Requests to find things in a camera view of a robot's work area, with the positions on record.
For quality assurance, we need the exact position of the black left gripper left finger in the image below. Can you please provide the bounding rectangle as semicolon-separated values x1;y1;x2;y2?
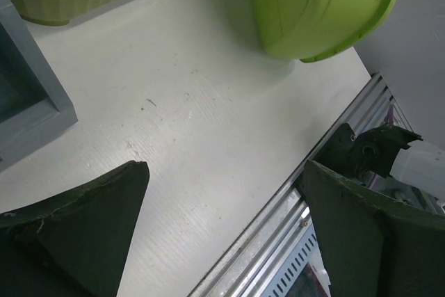
1;161;149;296

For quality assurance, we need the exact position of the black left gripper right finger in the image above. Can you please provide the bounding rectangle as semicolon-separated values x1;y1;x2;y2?
303;161;444;296

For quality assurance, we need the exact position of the lime green plastic basin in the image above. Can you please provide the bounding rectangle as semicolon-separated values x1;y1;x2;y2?
252;0;396;63

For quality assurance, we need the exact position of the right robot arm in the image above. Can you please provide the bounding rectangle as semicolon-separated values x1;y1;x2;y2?
315;123;444;200

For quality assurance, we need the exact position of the grey plastic crate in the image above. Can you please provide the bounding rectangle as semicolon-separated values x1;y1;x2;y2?
1;0;78;170

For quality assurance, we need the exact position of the white slotted cable duct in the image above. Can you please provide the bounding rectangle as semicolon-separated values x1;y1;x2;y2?
259;225;318;297

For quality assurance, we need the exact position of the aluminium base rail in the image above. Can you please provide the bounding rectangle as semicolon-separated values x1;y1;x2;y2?
188;73;412;296

